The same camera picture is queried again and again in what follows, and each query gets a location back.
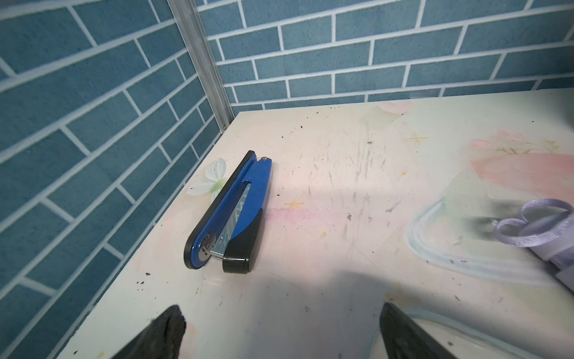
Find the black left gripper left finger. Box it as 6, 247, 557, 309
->
112, 305, 186, 359

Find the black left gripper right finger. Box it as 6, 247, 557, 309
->
379, 302, 456, 359

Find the lilac folded umbrella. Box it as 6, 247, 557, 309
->
493, 198, 573, 290

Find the blue black stapler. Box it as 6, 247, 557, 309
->
183, 150, 273, 274

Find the aluminium corner post left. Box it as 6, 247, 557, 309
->
167, 0, 235, 133

